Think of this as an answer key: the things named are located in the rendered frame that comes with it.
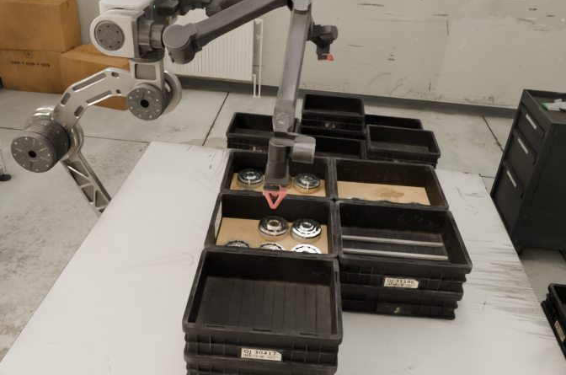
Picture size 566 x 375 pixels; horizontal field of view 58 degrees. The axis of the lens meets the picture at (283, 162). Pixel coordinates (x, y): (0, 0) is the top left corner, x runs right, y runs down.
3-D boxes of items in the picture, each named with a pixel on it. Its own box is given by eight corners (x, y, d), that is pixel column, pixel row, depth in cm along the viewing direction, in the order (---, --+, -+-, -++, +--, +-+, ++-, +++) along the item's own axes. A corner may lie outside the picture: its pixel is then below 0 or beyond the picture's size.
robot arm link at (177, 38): (292, -14, 161) (292, -35, 151) (314, 18, 157) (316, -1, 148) (165, 49, 155) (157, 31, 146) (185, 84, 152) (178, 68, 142)
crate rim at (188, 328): (180, 333, 125) (179, 326, 124) (202, 253, 151) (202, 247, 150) (342, 346, 124) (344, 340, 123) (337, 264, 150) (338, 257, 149)
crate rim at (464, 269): (337, 264, 150) (338, 257, 149) (333, 205, 176) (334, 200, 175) (472, 275, 150) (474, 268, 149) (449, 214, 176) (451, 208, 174)
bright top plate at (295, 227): (289, 235, 169) (290, 233, 168) (293, 217, 177) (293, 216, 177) (319, 239, 168) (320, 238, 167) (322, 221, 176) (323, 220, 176)
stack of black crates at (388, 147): (357, 213, 303) (368, 147, 281) (355, 186, 329) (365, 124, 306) (424, 221, 301) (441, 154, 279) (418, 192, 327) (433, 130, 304)
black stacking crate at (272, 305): (182, 358, 130) (180, 328, 124) (204, 277, 155) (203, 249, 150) (337, 372, 129) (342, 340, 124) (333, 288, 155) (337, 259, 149)
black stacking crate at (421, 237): (333, 287, 155) (339, 259, 150) (331, 227, 181) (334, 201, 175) (464, 297, 155) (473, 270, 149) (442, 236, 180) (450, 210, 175)
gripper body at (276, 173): (288, 170, 150) (291, 148, 146) (286, 190, 141) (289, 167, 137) (266, 168, 150) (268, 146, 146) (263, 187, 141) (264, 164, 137)
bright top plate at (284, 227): (259, 234, 168) (259, 233, 167) (258, 216, 176) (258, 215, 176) (290, 234, 169) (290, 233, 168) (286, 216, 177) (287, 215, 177)
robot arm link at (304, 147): (278, 123, 147) (277, 112, 139) (317, 128, 147) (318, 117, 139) (271, 162, 144) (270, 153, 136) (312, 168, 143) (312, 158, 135)
